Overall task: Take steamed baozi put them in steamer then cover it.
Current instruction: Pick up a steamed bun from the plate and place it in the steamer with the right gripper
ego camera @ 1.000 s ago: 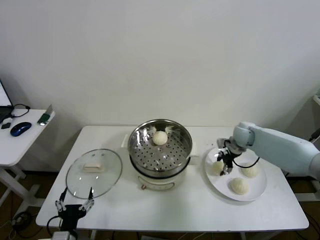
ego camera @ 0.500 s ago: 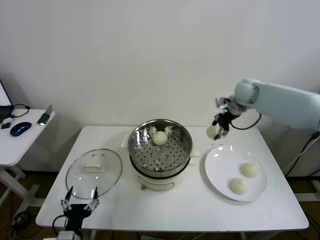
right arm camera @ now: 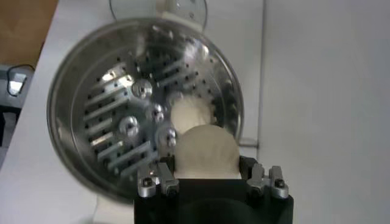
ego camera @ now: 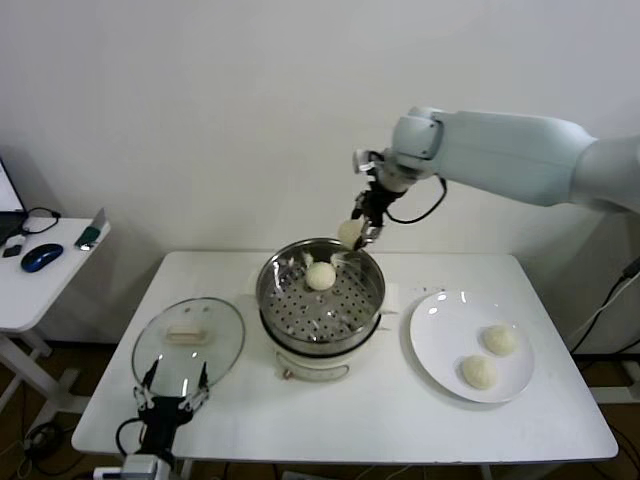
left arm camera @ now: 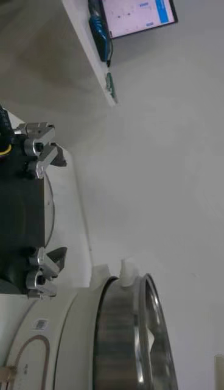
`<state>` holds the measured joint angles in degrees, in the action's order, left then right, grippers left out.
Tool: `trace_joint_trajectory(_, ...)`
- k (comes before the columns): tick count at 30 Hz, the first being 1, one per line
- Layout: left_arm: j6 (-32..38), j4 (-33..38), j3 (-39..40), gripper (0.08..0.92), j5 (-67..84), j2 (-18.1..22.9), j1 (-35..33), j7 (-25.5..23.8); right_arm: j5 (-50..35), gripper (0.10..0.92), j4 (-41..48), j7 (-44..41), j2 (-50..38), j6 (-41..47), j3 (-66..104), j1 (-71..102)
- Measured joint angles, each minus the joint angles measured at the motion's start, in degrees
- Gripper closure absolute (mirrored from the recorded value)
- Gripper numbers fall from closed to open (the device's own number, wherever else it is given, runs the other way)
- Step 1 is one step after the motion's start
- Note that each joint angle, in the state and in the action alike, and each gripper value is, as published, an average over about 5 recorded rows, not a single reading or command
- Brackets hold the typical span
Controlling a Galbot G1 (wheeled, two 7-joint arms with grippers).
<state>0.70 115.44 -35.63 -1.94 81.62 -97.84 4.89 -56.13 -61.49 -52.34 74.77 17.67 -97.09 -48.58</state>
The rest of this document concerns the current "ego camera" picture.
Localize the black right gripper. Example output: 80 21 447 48
350 182 401 250

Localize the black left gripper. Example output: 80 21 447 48
132 359 210 454

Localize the white steamed baozi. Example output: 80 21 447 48
304 262 336 292
337 219 364 249
481 323 519 357
459 354 500 390

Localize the glass pot lid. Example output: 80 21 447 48
131 297 246 392

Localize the stainless steel steamer basket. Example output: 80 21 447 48
242 237 402 346

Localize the white round plate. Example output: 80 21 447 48
408 289 535 405

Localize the white side table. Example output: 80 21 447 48
0 217 114 426

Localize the blue computer mouse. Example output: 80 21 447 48
20 243 65 274

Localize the black laptop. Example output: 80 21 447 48
0 158 27 249

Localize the grey cabinet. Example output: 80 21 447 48
569 209 640 354

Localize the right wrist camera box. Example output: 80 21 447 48
352 148 382 175

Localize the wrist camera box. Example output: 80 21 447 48
352 148 382 175
92 453 174 480

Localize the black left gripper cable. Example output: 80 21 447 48
117 417 151 457

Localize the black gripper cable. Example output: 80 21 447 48
117 417 151 457
384 174 449 225

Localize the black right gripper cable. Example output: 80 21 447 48
384 174 449 225

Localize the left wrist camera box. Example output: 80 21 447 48
92 453 174 480

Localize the black laptop cable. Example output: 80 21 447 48
22 206 62 236

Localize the white wall power cable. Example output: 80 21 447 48
574 277 640 346

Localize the black wall power cable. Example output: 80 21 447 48
572 259 640 351

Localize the white metal floor frame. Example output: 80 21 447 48
574 349 640 407

